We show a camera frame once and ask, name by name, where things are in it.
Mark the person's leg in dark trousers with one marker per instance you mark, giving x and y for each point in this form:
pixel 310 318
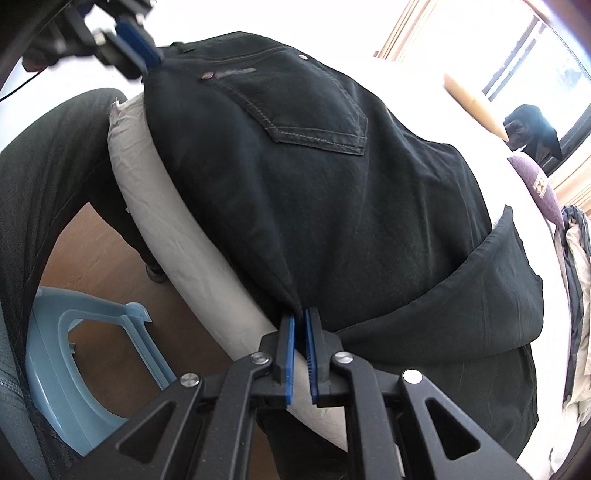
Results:
pixel 46 184

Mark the purple cushion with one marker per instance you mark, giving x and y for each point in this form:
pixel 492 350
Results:
pixel 535 184

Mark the pile of grey white clothes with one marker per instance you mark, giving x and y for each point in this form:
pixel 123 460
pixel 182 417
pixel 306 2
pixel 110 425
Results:
pixel 577 300

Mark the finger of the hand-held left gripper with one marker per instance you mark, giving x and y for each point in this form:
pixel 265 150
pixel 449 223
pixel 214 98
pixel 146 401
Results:
pixel 117 53
pixel 138 44

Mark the black pants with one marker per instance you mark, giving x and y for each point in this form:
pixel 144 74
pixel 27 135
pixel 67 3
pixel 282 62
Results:
pixel 323 184

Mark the dark shoe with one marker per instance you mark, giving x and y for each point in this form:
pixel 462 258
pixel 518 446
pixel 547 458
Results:
pixel 156 272

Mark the white bed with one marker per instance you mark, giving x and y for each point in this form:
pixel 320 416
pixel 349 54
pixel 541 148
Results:
pixel 184 249

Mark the tan pillow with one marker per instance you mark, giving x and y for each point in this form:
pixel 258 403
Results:
pixel 471 104

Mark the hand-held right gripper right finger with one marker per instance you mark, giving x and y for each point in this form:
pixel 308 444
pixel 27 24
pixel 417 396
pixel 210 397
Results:
pixel 311 357

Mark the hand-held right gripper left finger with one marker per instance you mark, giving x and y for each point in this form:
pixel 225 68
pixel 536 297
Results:
pixel 288 357

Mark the light blue plastic stool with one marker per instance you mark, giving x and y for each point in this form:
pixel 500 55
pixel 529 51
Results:
pixel 55 369

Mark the wooden window frame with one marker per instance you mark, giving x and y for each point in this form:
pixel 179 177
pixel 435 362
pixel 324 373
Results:
pixel 401 32

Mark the dark cloth outside window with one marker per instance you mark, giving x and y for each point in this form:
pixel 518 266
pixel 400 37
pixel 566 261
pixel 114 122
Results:
pixel 531 131

